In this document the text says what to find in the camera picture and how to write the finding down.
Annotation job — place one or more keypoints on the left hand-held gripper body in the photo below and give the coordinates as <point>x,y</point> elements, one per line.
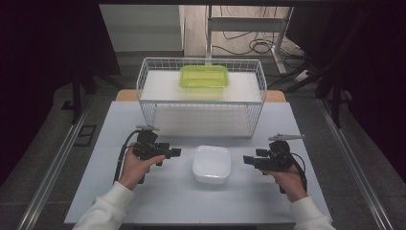
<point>146,145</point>

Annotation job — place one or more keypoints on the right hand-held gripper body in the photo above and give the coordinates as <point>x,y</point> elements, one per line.
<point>279,153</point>

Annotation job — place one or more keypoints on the white square plastic container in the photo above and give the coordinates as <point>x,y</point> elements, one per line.
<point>211,163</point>

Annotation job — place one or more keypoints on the green plastic container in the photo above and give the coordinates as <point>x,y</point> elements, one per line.
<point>204,76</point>

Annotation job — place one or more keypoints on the person's left hand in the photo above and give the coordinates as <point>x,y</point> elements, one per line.
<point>137,169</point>

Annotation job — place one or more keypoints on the person's right hand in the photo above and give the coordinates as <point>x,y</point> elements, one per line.
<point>287,182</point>

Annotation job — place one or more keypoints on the wooden table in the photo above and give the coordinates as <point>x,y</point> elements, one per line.
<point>126,96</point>

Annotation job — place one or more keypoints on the white power strip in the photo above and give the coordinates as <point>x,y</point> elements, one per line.
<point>301,75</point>

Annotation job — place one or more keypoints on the black metal stand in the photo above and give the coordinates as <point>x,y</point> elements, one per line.
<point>335,92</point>
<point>78,92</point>

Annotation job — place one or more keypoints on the white cabinet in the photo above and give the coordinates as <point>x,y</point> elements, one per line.
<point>143,28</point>

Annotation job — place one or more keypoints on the black curtain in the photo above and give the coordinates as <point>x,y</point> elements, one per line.
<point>376,80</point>
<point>38,64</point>

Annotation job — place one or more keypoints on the black floor bracket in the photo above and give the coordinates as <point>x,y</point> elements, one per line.
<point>85,135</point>

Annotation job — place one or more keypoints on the metal floor rail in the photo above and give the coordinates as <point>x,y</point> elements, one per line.
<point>51,169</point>
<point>354,166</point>

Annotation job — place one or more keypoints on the white metal desk frame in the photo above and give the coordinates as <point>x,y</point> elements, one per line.
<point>249,24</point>

